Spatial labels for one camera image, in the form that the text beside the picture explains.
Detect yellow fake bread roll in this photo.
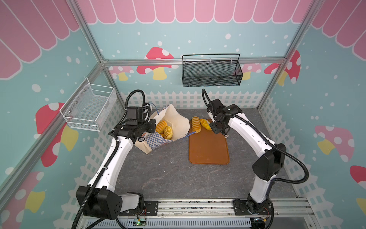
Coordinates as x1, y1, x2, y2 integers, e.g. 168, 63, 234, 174
155, 120, 168, 134

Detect yellow fake croissant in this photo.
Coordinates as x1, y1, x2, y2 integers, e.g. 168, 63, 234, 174
200, 118, 212, 131

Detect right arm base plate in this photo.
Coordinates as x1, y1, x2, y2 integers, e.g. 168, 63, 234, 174
233, 198, 274, 216

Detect white mesh wall basket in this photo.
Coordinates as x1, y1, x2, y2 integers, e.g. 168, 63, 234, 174
60, 78, 117, 132

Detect ridged yellow fake bread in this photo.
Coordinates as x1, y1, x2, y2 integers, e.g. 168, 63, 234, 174
191, 116, 201, 133

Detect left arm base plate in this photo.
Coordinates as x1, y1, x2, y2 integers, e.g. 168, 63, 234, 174
119, 200, 159, 217

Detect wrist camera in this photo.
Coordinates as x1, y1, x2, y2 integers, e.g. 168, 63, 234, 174
126, 103, 151, 122
207, 99, 243, 122

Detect black mesh wall basket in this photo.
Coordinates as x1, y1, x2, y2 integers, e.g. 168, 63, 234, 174
182, 53, 244, 87

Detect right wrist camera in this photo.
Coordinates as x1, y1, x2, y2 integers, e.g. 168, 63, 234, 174
207, 99, 243, 122

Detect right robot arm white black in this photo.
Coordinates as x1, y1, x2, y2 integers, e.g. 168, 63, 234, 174
202, 89, 309, 215

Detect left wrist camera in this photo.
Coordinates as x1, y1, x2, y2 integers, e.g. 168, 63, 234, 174
126, 103, 151, 122

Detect checkered paper bag blue handles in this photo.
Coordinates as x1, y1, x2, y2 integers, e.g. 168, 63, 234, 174
135, 104, 190, 154

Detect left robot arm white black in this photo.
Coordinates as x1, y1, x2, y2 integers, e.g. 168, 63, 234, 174
71, 89, 156, 229

